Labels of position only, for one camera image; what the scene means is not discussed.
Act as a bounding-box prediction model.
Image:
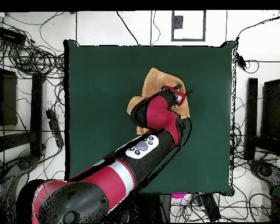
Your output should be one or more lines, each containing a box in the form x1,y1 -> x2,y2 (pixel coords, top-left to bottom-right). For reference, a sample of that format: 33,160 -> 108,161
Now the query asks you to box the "black cable tangle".
4,44 -> 65,79

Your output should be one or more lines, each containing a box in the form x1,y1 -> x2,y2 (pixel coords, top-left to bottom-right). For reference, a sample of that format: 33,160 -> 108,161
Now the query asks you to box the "black frame furniture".
244,59 -> 280,162
0,53 -> 46,164

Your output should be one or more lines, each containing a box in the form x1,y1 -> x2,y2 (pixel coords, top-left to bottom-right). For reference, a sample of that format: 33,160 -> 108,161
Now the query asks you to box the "dark grey stand base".
248,159 -> 280,187
0,155 -> 39,222

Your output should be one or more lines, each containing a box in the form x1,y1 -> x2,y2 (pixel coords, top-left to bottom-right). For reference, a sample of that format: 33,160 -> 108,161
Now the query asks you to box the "orange terry towel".
126,67 -> 191,136

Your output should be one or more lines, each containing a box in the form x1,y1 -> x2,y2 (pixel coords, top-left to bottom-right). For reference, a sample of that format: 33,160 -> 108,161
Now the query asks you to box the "grey square frame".
171,10 -> 207,42

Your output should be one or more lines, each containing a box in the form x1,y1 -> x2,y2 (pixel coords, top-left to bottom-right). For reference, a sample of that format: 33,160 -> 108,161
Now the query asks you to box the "dark grey square plate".
173,15 -> 184,30

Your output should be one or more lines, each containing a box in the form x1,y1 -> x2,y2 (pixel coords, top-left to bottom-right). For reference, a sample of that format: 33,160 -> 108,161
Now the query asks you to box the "black flat bar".
198,193 -> 222,222

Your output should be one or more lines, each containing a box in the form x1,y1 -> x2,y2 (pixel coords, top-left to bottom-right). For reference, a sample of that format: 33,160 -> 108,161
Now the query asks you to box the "dark green table cloth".
63,38 -> 236,197

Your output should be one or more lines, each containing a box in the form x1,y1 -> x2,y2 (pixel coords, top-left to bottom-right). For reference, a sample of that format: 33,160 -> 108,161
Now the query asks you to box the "black power adapter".
235,54 -> 247,71

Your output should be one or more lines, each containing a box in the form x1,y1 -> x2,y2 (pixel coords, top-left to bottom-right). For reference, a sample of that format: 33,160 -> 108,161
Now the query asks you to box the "pink object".
171,192 -> 188,200

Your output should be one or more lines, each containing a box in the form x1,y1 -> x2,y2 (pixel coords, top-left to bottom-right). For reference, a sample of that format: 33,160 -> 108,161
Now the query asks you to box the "black electronics box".
0,27 -> 27,45

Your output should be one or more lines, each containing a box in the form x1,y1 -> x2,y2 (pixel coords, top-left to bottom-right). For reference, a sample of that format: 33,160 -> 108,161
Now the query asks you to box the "black power strip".
45,108 -> 65,148

